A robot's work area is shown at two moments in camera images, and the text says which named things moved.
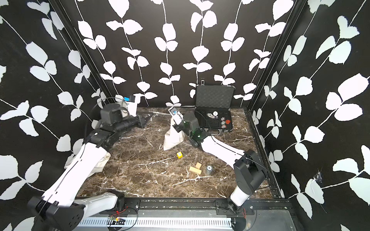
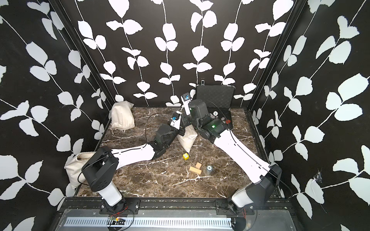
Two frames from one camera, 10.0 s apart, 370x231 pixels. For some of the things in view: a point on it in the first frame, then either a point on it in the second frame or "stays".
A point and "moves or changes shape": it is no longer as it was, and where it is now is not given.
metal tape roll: x=209 y=169 stays
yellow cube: x=179 y=155 → x=186 y=156
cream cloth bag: x=172 y=137 moves or changes shape
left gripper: x=140 y=121 → x=180 y=130
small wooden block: x=198 y=165 stays
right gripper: x=178 y=127 → x=186 y=117
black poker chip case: x=214 y=106 stays
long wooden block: x=195 y=170 stays
